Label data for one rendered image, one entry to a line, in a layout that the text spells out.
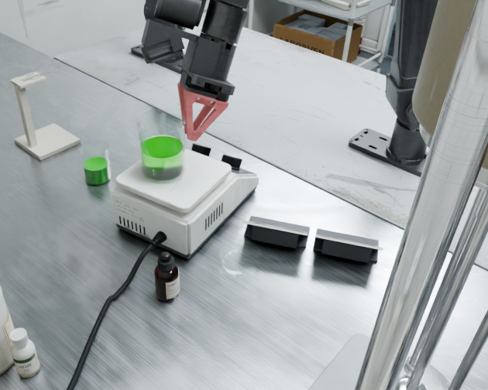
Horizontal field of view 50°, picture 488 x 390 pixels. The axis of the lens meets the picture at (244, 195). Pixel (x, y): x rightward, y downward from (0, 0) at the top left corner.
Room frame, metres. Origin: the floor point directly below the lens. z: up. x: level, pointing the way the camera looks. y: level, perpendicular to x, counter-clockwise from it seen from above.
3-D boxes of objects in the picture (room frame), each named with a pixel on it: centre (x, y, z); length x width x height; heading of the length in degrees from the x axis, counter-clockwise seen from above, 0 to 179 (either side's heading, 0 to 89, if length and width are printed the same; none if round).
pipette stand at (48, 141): (0.78, 0.35, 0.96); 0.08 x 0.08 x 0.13; 51
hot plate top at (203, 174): (0.59, 0.10, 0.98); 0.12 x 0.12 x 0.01; 63
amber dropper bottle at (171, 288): (0.45, 0.09, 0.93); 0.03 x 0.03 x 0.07
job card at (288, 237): (0.57, -0.05, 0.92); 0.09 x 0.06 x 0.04; 79
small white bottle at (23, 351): (0.33, 0.22, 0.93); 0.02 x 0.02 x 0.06
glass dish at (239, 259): (0.51, 0.00, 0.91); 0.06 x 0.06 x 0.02
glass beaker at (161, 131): (0.59, 0.11, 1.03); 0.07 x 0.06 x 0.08; 154
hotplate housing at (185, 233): (0.61, 0.08, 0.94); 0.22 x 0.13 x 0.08; 153
